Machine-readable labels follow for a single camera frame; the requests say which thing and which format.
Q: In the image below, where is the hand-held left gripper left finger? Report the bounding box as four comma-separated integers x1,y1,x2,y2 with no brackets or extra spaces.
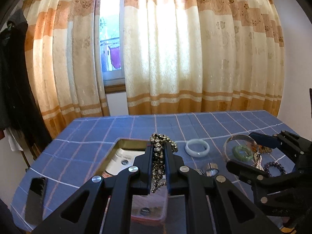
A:
32,144,155,234

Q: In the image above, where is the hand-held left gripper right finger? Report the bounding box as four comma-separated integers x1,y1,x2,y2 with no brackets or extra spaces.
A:
164,143,281,234

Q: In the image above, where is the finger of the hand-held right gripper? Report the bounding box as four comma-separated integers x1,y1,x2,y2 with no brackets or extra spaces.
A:
249,131,312,162
226,160,301,200

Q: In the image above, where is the brown bead necklace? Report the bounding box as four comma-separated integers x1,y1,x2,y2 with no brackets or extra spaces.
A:
253,145,272,154

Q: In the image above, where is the silver bead necklace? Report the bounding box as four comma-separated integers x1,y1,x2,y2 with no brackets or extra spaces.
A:
149,133,179,193

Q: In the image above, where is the gold rimmed tin box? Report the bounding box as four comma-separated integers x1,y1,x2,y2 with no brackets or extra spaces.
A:
101,138,153,179

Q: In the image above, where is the white jade bangle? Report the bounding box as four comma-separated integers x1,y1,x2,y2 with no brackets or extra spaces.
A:
184,139,210,157

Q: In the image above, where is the green jade disc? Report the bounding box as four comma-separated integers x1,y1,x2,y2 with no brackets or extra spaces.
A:
231,145,254,161

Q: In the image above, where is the blue checked tablecloth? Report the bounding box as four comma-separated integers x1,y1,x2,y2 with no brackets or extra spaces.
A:
11,110,312,234

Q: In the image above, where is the wooden windowsill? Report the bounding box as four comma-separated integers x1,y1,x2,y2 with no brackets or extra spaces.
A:
104,84,127,94

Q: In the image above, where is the black phone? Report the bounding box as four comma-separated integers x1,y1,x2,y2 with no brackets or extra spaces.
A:
24,177,48,226

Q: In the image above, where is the wide cream orange curtain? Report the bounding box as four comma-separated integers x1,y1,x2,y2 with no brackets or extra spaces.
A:
123,0,285,117

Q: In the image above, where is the white hanging cloth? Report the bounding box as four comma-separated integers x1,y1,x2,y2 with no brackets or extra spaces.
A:
4,126,24,152

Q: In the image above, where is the narrow cream orange curtain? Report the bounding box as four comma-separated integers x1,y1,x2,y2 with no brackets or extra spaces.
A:
22,0,111,139

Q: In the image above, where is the window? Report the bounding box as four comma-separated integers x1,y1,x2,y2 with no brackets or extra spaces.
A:
99,0,126,86

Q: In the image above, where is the black hanging coat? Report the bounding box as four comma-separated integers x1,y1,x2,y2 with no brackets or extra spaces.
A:
0,8,52,153

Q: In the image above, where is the silver chain bracelet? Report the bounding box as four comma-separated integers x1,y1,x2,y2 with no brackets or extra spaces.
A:
253,153,264,170

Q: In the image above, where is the dark purple bead bracelet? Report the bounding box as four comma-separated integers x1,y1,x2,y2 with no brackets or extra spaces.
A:
264,162,287,177

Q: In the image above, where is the silver ribbed ring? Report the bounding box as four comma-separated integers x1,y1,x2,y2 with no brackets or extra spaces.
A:
203,163,219,177

